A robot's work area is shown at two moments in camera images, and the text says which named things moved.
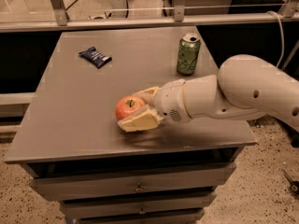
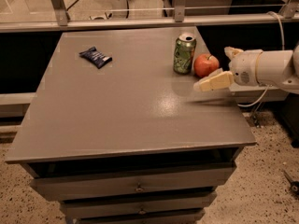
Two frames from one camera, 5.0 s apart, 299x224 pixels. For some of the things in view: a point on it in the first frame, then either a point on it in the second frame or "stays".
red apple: (126, 105) → (206, 63)
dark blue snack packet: (96, 58) stays
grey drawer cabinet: (72, 150) stays
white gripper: (169, 101) → (244, 66)
